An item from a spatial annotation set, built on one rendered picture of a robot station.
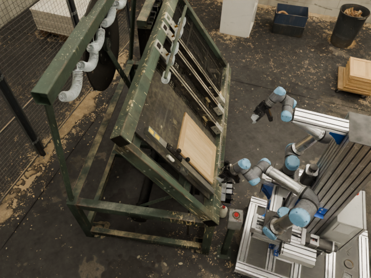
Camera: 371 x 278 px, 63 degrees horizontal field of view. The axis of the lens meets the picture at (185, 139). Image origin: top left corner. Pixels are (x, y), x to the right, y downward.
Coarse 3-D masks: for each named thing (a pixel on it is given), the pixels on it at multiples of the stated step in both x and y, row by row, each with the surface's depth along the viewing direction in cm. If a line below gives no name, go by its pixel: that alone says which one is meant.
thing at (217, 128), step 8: (176, 48) 250; (160, 56) 255; (160, 64) 261; (176, 72) 271; (176, 80) 272; (184, 88) 279; (184, 96) 286; (192, 96) 285; (192, 104) 293; (200, 104) 294; (200, 112) 299; (208, 112) 304; (208, 120) 307; (216, 128) 314
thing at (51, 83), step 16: (112, 0) 246; (96, 16) 220; (80, 32) 205; (64, 48) 193; (80, 48) 200; (64, 64) 184; (48, 80) 174; (64, 80) 184; (128, 80) 284; (32, 96) 170; (48, 96) 169; (48, 112) 182; (64, 160) 226; (64, 176) 241
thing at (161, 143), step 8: (152, 136) 223; (160, 144) 229; (168, 152) 236; (176, 160) 242; (192, 168) 256; (192, 176) 257; (200, 176) 264; (200, 184) 266; (208, 184) 272; (208, 192) 274
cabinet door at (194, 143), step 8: (184, 120) 271; (192, 120) 283; (184, 128) 267; (192, 128) 280; (184, 136) 264; (192, 136) 276; (200, 136) 289; (184, 144) 261; (192, 144) 272; (200, 144) 285; (208, 144) 298; (184, 152) 257; (192, 152) 268; (200, 152) 280; (208, 152) 293; (192, 160) 264; (200, 160) 277; (208, 160) 289; (200, 168) 272; (208, 168) 285; (208, 176) 280
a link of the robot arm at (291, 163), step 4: (288, 156) 261; (292, 156) 257; (296, 156) 260; (284, 160) 264; (288, 160) 256; (292, 160) 256; (296, 160) 255; (284, 164) 260; (288, 164) 255; (292, 164) 253; (296, 164) 253; (284, 168) 260; (288, 168) 256; (292, 168) 254; (296, 168) 255; (284, 172) 263; (288, 172) 259; (292, 172) 258
